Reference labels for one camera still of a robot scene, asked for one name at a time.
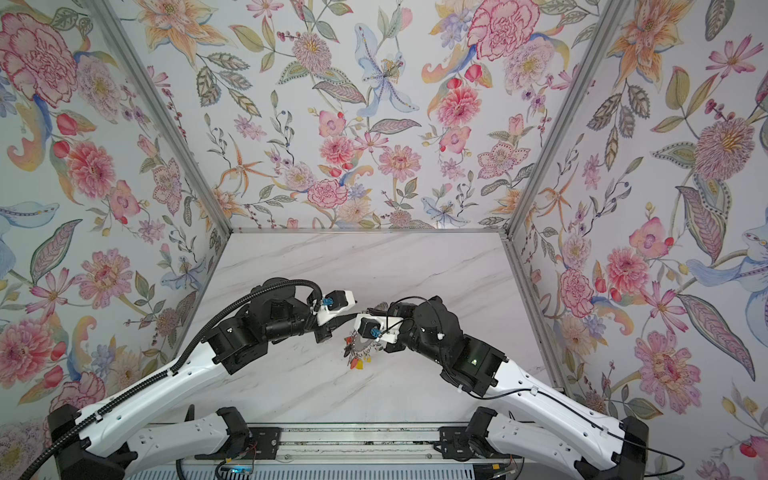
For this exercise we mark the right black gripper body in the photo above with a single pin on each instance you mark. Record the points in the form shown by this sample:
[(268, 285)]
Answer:
[(407, 317)]

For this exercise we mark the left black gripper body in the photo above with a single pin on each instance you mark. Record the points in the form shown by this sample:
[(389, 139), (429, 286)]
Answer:
[(323, 331)]

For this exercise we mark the round steel key organizer disc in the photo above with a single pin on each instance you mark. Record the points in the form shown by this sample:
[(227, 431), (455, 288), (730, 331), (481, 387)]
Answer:
[(357, 351)]

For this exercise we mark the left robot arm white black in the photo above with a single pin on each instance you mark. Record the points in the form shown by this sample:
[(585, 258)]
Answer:
[(115, 438)]

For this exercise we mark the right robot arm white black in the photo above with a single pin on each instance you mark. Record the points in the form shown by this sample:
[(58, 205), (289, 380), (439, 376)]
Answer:
[(519, 415)]

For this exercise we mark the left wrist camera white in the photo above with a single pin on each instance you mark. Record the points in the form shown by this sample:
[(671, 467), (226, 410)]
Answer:
[(335, 303)]

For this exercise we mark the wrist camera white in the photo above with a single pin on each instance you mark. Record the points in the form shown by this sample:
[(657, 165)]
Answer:
[(381, 329), (335, 303)]

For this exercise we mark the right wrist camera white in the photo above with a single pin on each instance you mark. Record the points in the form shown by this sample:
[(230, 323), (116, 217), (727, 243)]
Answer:
[(381, 329)]

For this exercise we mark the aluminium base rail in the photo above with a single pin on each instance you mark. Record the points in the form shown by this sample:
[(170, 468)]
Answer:
[(374, 443)]

